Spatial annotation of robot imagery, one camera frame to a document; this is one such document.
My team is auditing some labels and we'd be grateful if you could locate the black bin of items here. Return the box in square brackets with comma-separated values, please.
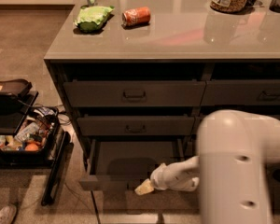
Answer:
[0, 106, 64, 167]

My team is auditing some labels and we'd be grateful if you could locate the black bar on floor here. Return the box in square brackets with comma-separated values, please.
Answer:
[41, 132, 71, 206]

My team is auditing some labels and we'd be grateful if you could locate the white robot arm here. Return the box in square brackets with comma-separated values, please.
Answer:
[135, 110, 280, 224]

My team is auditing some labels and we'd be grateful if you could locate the green chip bag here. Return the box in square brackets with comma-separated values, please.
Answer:
[74, 6, 114, 33]

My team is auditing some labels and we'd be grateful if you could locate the orange soda can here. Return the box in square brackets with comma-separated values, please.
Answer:
[122, 7, 151, 27]

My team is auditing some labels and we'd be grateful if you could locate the grey drawer cabinet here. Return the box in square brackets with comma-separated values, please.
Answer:
[45, 0, 280, 169]

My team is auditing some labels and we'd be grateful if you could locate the drawer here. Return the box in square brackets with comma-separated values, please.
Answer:
[201, 79, 280, 106]
[77, 116, 194, 136]
[192, 115, 280, 134]
[79, 137, 185, 191]
[63, 81, 205, 107]

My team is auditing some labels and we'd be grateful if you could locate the black tray with brown pouch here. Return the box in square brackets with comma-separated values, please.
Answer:
[0, 78, 38, 134]

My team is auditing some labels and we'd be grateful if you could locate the white sneaker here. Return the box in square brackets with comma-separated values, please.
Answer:
[0, 204, 17, 224]

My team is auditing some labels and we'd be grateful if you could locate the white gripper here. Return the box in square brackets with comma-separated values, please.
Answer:
[134, 163, 176, 196]

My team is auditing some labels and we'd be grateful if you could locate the orange fruit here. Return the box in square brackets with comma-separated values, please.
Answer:
[25, 143, 39, 151]

